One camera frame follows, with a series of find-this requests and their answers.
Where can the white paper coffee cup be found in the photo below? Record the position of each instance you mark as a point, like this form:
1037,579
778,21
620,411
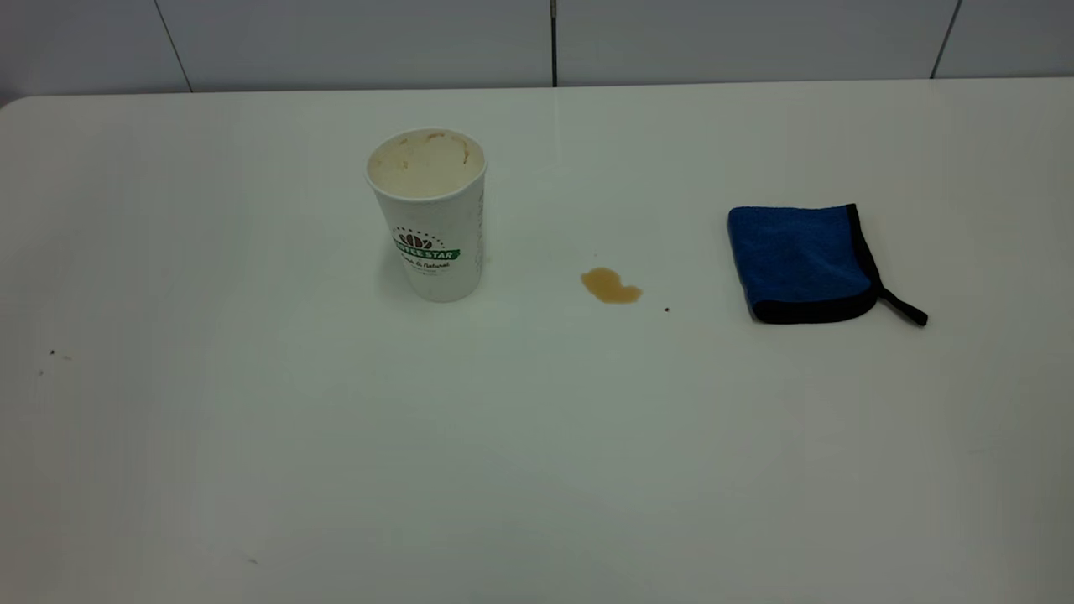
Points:
430,222

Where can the blue microfiber cloth black trim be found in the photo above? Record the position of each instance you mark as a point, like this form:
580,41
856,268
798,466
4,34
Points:
797,260

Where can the brown coffee spill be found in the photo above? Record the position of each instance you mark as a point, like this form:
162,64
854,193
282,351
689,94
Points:
610,286

